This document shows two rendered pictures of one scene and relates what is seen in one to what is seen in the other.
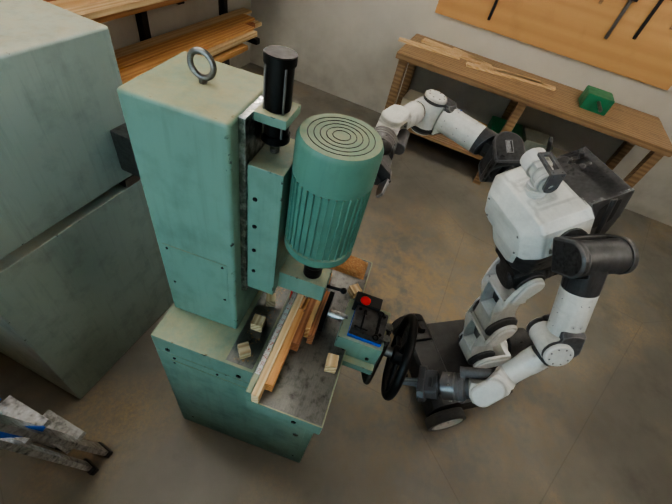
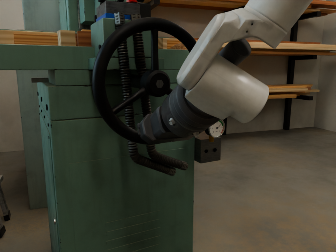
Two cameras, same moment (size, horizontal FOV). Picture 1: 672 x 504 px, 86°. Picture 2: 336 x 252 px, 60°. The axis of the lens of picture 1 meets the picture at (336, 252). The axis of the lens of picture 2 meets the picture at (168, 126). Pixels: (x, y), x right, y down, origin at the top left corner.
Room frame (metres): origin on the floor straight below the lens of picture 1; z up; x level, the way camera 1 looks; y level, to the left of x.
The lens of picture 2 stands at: (0.28, -0.88, 0.84)
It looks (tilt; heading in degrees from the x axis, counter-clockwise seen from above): 11 degrees down; 59
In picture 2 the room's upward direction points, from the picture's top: straight up
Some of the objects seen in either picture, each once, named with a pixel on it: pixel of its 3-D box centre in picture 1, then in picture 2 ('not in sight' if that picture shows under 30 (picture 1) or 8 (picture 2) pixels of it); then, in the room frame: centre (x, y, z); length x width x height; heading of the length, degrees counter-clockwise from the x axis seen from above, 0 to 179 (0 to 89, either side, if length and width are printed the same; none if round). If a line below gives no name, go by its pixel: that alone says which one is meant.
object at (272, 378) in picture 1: (308, 296); (120, 45); (0.66, 0.05, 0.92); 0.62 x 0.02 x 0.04; 175
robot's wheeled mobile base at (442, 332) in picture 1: (470, 354); not in sight; (1.08, -0.85, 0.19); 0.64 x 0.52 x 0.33; 115
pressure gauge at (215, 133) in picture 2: not in sight; (213, 130); (0.88, -0.18, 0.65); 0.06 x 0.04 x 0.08; 175
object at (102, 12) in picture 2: (368, 317); (124, 12); (0.60, -0.14, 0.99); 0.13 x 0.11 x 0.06; 175
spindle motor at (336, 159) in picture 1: (328, 196); not in sight; (0.64, 0.05, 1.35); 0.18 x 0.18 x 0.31
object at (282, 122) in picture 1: (275, 98); not in sight; (0.65, 0.19, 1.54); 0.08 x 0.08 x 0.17; 85
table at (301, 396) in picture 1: (333, 328); (114, 59); (0.60, -0.06, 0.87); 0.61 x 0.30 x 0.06; 175
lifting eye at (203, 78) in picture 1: (201, 65); not in sight; (0.66, 0.34, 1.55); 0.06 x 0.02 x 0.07; 85
